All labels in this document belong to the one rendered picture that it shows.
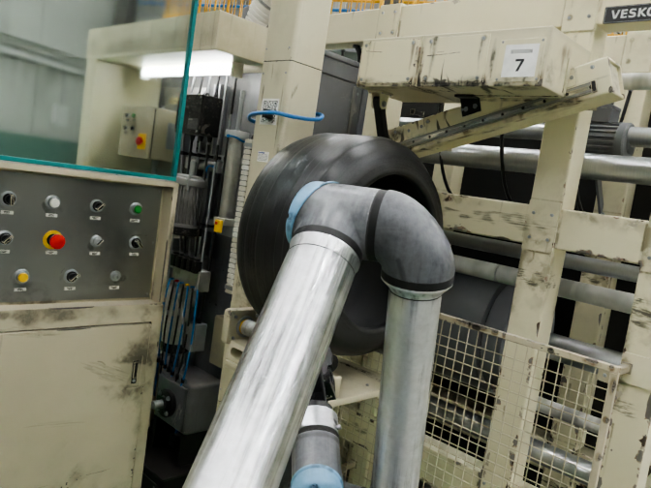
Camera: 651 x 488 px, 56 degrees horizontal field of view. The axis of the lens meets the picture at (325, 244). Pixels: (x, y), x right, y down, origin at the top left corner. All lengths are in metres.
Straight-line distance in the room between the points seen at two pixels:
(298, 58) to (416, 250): 0.99
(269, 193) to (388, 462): 0.69
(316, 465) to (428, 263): 0.42
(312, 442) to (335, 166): 0.63
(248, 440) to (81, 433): 1.20
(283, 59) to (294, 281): 1.03
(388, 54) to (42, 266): 1.14
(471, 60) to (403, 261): 0.89
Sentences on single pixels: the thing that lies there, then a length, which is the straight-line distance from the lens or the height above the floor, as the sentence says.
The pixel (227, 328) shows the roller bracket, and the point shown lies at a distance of 1.71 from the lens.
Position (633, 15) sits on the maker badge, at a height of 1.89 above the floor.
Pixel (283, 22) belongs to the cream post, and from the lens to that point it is 1.84.
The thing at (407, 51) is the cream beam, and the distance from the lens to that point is 1.84.
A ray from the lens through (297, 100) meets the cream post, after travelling 1.79.
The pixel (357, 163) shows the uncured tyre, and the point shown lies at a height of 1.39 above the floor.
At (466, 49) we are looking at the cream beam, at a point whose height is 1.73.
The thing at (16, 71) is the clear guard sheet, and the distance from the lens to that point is 1.70.
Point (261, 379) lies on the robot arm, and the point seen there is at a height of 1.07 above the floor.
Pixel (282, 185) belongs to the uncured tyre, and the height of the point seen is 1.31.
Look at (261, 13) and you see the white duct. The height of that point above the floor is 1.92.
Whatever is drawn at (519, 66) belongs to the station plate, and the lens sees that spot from 1.64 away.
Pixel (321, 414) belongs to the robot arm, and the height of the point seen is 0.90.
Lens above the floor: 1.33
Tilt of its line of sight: 6 degrees down
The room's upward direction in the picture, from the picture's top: 9 degrees clockwise
